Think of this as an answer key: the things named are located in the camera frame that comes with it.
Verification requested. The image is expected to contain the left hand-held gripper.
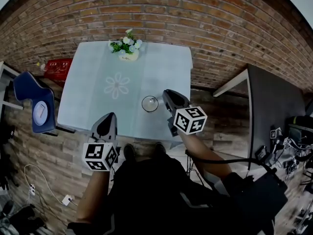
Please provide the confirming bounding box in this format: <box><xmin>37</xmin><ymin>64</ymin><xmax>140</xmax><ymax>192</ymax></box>
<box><xmin>82</xmin><ymin>112</ymin><xmax>121</xmax><ymax>172</ymax></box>

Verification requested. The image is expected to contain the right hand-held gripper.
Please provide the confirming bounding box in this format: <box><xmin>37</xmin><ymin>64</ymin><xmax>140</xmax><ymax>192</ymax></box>
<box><xmin>162</xmin><ymin>89</ymin><xmax>208</xmax><ymax>137</ymax></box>

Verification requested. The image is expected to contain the silver spoon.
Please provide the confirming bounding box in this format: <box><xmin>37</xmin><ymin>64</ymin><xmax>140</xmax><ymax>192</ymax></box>
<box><xmin>147</xmin><ymin>96</ymin><xmax>164</xmax><ymax>107</ymax></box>

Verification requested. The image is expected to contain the clear glass cup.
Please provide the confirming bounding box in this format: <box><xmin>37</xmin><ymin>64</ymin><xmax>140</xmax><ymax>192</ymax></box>
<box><xmin>141</xmin><ymin>95</ymin><xmax>159</xmax><ymax>113</ymax></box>

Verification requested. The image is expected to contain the person's right forearm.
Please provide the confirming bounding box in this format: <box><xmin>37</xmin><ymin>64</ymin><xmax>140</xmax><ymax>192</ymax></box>
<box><xmin>179</xmin><ymin>129</ymin><xmax>233</xmax><ymax>181</ymax></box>

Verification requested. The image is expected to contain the person's left forearm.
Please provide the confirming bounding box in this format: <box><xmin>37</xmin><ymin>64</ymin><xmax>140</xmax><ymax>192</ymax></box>
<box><xmin>76</xmin><ymin>168</ymin><xmax>111</xmax><ymax>224</ymax></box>

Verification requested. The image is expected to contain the person's left shoe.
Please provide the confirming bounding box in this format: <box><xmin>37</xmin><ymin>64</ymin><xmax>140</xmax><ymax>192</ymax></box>
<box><xmin>123</xmin><ymin>143</ymin><xmax>136</xmax><ymax>162</ymax></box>

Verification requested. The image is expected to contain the person's shoe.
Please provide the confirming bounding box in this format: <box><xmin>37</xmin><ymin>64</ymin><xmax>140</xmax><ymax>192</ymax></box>
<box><xmin>123</xmin><ymin>143</ymin><xmax>136</xmax><ymax>162</ymax></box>
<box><xmin>154</xmin><ymin>141</ymin><xmax>167</xmax><ymax>157</ymax></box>

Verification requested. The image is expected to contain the light blue flower-print tablecloth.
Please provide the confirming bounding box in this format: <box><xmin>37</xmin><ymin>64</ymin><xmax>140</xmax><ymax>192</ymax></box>
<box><xmin>56</xmin><ymin>41</ymin><xmax>194</xmax><ymax>142</ymax></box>

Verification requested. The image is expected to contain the person's right shoe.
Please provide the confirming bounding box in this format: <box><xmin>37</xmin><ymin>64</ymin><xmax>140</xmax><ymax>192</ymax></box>
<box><xmin>154</xmin><ymin>141</ymin><xmax>167</xmax><ymax>157</ymax></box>

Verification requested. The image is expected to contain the white power strip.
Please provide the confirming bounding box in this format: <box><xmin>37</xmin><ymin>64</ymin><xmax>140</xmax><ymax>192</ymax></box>
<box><xmin>61</xmin><ymin>194</ymin><xmax>73</xmax><ymax>207</ymax></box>

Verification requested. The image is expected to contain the white plate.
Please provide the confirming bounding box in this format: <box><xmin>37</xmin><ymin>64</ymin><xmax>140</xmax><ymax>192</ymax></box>
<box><xmin>32</xmin><ymin>100</ymin><xmax>48</xmax><ymax>126</ymax></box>

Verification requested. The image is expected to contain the person's black clothing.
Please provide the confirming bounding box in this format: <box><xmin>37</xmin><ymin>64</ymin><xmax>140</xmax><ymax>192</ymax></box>
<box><xmin>67</xmin><ymin>152</ymin><xmax>275</xmax><ymax>235</ymax></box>

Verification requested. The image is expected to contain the white pot of flowers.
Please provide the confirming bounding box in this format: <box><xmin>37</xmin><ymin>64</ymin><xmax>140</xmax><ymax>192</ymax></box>
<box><xmin>108</xmin><ymin>28</ymin><xmax>143</xmax><ymax>62</ymax></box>

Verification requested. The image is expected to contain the red cardboard box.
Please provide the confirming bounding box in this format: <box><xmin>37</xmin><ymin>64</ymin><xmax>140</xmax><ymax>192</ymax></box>
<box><xmin>44</xmin><ymin>58</ymin><xmax>73</xmax><ymax>83</ymax></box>

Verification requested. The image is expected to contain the grey desk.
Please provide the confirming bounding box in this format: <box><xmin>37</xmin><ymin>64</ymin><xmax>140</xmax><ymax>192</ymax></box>
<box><xmin>212</xmin><ymin>64</ymin><xmax>307</xmax><ymax>171</ymax></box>

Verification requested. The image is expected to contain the blue plastic chair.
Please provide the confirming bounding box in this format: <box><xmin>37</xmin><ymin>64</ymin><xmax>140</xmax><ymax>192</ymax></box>
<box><xmin>13</xmin><ymin>71</ymin><xmax>58</xmax><ymax>135</ymax></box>

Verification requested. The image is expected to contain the spare hand-held gripper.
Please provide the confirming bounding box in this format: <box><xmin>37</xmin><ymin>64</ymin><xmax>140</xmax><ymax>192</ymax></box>
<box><xmin>269</xmin><ymin>127</ymin><xmax>283</xmax><ymax>144</ymax></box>

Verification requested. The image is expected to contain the black case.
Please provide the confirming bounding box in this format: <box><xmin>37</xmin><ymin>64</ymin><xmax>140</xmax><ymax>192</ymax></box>
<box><xmin>229</xmin><ymin>172</ymin><xmax>289</xmax><ymax>230</ymax></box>

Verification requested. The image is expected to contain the black and yellow bag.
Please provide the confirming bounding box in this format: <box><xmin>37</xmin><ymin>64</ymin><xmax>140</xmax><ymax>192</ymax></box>
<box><xmin>287</xmin><ymin>115</ymin><xmax>313</xmax><ymax>138</ymax></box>

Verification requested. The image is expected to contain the white side table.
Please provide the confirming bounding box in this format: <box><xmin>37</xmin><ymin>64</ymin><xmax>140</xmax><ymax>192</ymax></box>
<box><xmin>0</xmin><ymin>61</ymin><xmax>24</xmax><ymax>111</ymax></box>

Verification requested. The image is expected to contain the black cable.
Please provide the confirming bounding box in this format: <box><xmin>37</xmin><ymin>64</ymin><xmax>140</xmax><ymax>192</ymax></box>
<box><xmin>185</xmin><ymin>149</ymin><xmax>278</xmax><ymax>174</ymax></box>

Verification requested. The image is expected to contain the white cable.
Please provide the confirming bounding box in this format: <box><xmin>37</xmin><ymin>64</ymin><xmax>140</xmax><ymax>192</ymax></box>
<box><xmin>23</xmin><ymin>164</ymin><xmax>65</xmax><ymax>205</ymax></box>

